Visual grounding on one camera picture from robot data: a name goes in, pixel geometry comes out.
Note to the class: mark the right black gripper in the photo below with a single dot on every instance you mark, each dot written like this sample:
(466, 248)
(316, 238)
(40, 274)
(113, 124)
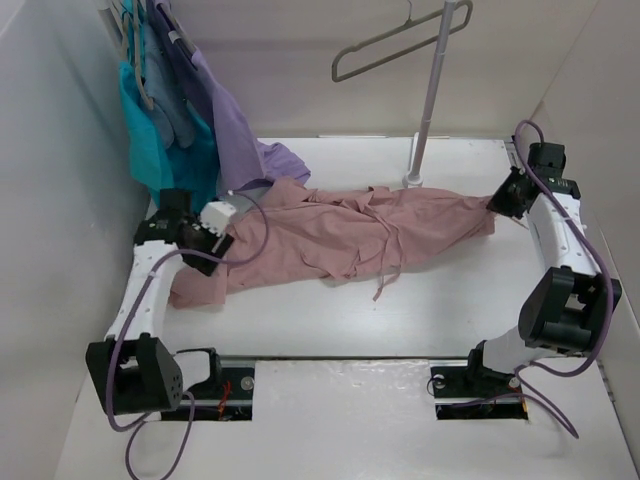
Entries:
(500, 203)

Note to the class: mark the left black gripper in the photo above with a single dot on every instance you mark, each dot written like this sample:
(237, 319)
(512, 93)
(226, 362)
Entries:
(216, 244)

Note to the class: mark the pink trousers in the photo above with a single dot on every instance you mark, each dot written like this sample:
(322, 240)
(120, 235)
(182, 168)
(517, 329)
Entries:
(299, 234)

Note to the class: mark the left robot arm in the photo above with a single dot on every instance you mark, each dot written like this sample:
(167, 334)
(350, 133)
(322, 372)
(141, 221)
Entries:
(132, 370)

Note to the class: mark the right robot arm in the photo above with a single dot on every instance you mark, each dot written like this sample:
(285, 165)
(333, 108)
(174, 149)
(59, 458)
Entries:
(571, 307)

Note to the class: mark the grey hanger on rack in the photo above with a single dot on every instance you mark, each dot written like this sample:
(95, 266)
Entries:
(129, 17)

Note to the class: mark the teal hanging shirt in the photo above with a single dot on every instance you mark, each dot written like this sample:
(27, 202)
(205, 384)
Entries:
(194, 169)

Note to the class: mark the purple hanging shirt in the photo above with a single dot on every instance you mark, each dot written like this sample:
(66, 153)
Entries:
(245, 162)

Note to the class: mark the white rack pole with base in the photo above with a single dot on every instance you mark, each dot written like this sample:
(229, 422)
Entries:
(413, 178)

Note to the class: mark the blue-grey hanging garment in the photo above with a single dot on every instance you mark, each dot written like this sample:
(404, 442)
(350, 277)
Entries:
(169, 113)

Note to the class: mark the left white rack pole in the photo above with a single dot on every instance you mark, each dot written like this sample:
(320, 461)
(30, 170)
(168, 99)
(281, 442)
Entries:
(109, 12)

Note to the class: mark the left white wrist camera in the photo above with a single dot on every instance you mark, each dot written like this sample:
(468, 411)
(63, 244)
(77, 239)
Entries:
(216, 215)

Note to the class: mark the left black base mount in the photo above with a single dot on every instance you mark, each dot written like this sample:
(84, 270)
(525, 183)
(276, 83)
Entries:
(229, 401)

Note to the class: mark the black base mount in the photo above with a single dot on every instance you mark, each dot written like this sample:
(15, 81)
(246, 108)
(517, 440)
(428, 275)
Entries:
(460, 396)
(229, 401)

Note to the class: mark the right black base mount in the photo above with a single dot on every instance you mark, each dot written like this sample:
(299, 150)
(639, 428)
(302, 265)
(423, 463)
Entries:
(460, 396)

